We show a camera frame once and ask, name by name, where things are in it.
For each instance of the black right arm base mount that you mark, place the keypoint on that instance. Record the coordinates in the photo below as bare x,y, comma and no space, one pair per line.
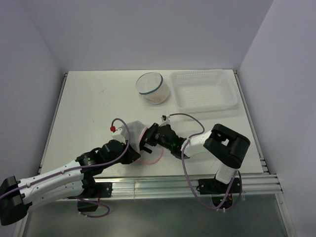
214,187

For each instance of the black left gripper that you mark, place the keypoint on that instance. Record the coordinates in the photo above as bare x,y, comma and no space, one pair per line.
131,155

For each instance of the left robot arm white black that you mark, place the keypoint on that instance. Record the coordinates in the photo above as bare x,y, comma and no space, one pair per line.
75,179

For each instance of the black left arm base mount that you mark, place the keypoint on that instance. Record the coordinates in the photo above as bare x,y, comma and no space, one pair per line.
98,191

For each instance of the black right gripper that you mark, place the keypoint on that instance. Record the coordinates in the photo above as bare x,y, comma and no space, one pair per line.
152,130

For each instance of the beige bra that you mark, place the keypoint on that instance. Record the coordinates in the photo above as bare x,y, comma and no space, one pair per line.
158,95

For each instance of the black bra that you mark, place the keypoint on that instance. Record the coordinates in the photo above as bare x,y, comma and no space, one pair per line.
147,148

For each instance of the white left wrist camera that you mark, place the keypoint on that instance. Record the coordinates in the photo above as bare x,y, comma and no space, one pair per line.
120,134

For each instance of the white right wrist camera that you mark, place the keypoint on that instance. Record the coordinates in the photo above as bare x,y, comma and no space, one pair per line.
165,120

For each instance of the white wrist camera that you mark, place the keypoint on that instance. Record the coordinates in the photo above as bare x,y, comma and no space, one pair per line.
120,134
165,120

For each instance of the pink trimmed mesh laundry bag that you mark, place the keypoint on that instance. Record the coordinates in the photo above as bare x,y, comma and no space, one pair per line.
137,130

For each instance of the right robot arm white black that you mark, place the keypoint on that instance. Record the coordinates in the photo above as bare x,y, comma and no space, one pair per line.
228,146

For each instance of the aluminium frame rail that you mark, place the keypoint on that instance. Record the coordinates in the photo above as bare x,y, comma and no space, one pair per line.
147,188

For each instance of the grey trimmed mesh laundry bag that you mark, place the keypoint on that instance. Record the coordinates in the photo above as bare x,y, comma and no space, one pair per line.
153,86

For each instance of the white perforated plastic basket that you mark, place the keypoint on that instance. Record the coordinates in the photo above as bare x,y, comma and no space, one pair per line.
203,91

